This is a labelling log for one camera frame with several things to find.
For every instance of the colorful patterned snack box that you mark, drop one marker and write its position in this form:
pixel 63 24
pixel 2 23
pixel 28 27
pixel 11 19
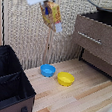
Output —
pixel 53 16

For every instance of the brown drawer with dark rim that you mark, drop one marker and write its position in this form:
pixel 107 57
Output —
pixel 98 30

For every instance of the woven beige folding screen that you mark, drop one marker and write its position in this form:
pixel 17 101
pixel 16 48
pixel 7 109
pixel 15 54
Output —
pixel 15 23

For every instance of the blue bowl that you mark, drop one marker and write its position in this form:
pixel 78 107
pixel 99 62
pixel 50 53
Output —
pixel 47 70

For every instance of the yellow bowl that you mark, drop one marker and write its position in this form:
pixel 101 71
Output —
pixel 65 78

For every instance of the black fabric storage box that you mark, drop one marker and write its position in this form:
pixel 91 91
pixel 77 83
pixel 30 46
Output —
pixel 8 86

